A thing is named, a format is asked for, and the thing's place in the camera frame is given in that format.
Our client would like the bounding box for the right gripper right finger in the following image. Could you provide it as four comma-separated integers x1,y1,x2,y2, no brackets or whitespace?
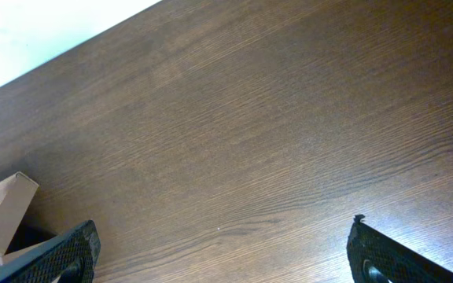
346,215,453,283

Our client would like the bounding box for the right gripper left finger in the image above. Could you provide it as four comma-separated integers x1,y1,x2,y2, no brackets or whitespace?
0,220,101,283

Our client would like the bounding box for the cardboard box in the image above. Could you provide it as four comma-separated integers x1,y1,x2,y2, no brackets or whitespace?
0,171,40,276

